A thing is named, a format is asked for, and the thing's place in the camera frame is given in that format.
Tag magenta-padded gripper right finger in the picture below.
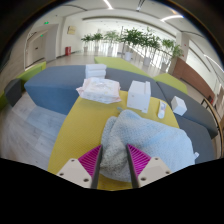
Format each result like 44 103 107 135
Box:
125 143 173 189

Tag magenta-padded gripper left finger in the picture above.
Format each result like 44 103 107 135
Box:
55 144 104 190

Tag light blue towel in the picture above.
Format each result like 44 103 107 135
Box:
99 109 200 184

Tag yellow upholstered seat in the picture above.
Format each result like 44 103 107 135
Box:
47 89 181 192

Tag grey upholstered seat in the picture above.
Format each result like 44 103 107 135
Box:
155 80 219 139
23 64 168 116
174 114 216 164

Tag white tube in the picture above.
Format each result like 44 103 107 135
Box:
157 100 167 120

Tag small white cube box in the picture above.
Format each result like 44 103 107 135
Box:
170 95 188 117

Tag large white box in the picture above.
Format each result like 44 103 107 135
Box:
126 80 152 114

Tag pink white wipes pack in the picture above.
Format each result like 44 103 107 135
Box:
75 77 122 105

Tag green upholstered seat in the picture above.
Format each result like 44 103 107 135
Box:
153 73 189 95
16 60 48 84
94 56 151 78

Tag dark grey ottoman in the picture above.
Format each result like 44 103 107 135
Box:
3 78 23 108

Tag white tissue stack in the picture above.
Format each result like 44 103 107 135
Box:
84 63 108 80

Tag wooden reception counter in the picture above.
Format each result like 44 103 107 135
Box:
171 57 216 101

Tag white double door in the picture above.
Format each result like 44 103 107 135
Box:
24 29 49 68

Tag row of potted plants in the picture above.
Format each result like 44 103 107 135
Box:
80 28 184 73

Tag ceiling light strips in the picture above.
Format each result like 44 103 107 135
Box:
102 0 185 23

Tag framed wall picture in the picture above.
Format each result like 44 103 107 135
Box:
67 25 77 36

